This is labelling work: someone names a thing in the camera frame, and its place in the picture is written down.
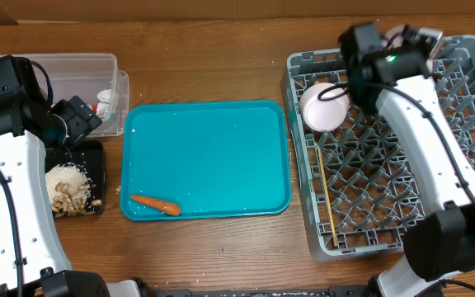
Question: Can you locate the pink bowl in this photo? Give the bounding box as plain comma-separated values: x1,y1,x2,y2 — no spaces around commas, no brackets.
299,82,350,132

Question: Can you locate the white round plate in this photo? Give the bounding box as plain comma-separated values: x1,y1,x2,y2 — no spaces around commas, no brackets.
381,23,436,73

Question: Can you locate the pile of white rice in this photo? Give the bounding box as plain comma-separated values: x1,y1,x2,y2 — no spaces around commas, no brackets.
45,165,91,204

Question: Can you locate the pile of peanuts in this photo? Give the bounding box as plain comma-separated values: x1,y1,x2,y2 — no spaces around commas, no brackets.
51,183,102,218

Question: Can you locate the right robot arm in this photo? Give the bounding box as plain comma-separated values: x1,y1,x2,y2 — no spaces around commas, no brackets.
338,23,475,296

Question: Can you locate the teal serving tray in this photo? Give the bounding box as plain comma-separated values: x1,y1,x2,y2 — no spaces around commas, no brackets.
120,100,292,221

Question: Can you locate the grey dishwasher rack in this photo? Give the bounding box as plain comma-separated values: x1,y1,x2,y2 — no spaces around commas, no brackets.
281,35,475,262

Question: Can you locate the orange carrot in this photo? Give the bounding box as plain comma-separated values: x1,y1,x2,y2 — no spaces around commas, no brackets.
130,195,181,216

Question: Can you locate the black plastic tray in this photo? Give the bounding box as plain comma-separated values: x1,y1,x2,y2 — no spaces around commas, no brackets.
45,140,106,215

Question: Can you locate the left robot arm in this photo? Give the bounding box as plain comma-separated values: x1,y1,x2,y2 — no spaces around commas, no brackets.
0,55,109,296

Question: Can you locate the clear plastic waste bin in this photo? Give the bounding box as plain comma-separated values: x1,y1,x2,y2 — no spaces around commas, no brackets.
22,53,129,137

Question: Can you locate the wooden chopstick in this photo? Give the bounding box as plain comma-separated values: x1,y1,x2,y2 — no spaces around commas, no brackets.
317,146,338,248

